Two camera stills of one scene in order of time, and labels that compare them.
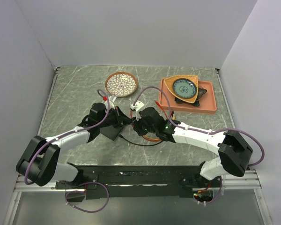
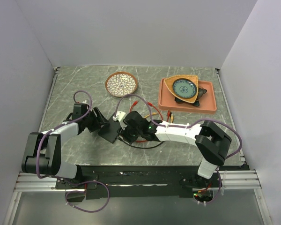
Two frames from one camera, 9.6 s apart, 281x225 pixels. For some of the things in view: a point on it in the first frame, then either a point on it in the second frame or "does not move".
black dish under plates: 201,92 does not move
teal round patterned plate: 184,88 does not move
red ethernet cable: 163,112 -> 150,104
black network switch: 109,132 does not move
